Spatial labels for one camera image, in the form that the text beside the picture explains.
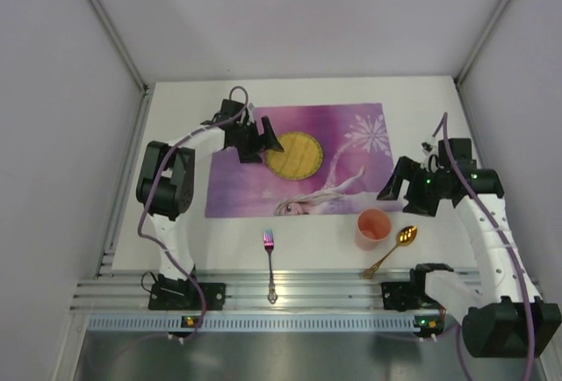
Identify round woven bamboo plate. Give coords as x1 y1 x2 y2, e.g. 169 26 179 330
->
265 132 324 181

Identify gold spoon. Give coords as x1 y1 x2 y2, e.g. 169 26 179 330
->
361 226 418 279

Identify pink plastic cup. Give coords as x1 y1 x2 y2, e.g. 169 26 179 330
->
355 209 392 251

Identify purple princess placemat cloth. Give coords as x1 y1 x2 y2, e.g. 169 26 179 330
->
205 103 402 219

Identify iridescent rainbow fork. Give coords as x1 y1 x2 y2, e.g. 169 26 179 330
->
263 229 277 305

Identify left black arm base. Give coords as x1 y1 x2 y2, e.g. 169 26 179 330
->
148 281 227 311

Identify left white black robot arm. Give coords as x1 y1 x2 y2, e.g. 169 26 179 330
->
135 99 284 281

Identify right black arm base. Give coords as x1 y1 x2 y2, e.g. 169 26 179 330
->
380 282 441 312

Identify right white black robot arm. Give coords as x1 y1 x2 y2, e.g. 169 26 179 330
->
378 138 561 358

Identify perforated white cable duct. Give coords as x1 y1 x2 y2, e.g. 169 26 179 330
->
88 313 444 336

